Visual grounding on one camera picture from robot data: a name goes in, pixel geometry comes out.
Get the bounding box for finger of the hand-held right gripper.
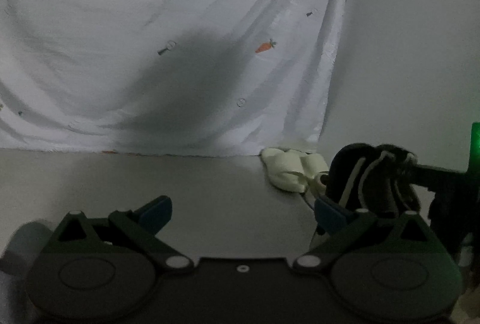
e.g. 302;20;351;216
410;165;468;190

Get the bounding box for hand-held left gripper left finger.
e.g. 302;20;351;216
41;196;194;274

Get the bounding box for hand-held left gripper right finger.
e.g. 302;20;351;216
293;197;445;274

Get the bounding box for black sneaker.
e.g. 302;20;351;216
325;143;421;220

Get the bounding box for white carrot-print cloth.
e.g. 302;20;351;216
0;0;357;158

